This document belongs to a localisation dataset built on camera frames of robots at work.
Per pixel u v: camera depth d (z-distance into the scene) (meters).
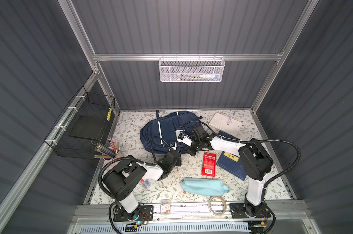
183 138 0.82
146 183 0.83
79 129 0.71
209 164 0.89
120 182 0.46
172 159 0.72
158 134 0.99
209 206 0.74
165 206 0.74
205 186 0.77
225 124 1.09
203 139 0.74
